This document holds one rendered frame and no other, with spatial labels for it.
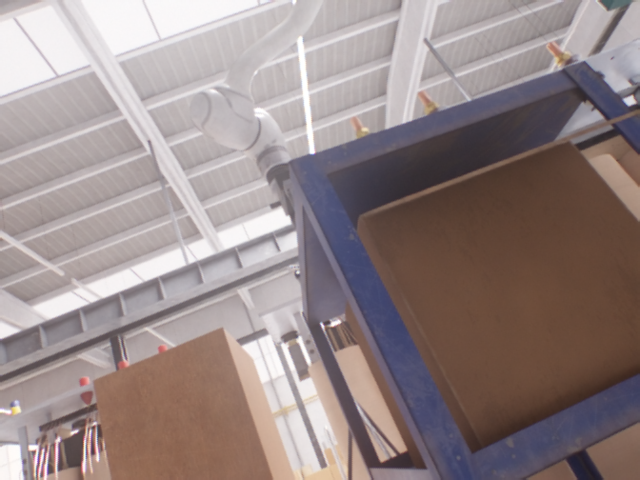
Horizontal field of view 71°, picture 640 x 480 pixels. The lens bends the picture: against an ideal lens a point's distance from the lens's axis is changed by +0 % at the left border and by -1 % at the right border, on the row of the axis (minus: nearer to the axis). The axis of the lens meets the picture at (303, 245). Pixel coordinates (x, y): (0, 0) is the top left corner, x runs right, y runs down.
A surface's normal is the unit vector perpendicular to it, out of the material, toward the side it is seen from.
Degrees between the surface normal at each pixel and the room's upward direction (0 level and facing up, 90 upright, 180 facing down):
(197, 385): 90
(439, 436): 90
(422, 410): 90
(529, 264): 90
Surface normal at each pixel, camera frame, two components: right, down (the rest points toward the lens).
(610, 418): -0.03, -0.44
